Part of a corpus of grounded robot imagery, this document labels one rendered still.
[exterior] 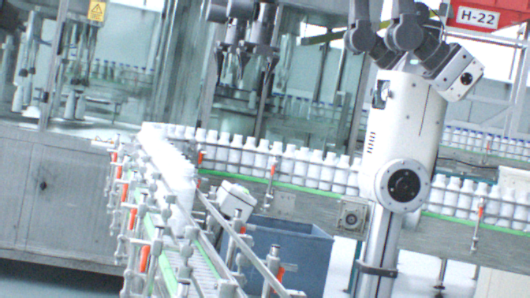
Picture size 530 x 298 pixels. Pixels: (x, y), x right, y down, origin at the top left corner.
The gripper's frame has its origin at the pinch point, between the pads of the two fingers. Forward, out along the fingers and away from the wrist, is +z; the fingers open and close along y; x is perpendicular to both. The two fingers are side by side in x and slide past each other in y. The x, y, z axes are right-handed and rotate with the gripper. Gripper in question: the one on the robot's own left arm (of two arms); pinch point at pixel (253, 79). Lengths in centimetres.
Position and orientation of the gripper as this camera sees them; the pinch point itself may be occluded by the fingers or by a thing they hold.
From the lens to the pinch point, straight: 272.5
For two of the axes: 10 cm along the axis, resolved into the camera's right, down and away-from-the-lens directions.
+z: -1.9, 9.8, 0.6
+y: 9.7, 1.8, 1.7
